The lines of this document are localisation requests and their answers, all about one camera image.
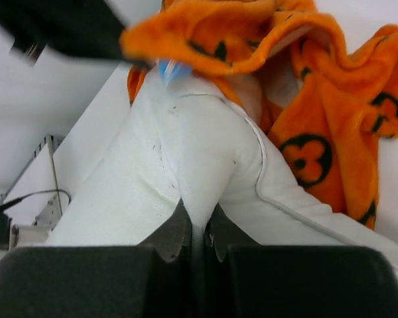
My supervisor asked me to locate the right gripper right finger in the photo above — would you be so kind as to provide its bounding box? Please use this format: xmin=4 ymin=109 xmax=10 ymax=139
xmin=205 ymin=207 xmax=398 ymax=317

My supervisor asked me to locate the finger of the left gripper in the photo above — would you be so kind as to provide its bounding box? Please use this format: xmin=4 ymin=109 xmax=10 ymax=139
xmin=0 ymin=1 xmax=151 ymax=70

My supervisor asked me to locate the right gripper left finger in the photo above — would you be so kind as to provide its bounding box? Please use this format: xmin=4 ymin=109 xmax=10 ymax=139
xmin=0 ymin=203 xmax=191 ymax=317

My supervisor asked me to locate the white pillow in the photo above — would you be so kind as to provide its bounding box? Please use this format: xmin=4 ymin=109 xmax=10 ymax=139
xmin=46 ymin=70 xmax=398 ymax=275

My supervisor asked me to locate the orange patterned pillowcase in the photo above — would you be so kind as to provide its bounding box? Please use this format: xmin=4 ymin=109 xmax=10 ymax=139
xmin=119 ymin=1 xmax=398 ymax=229

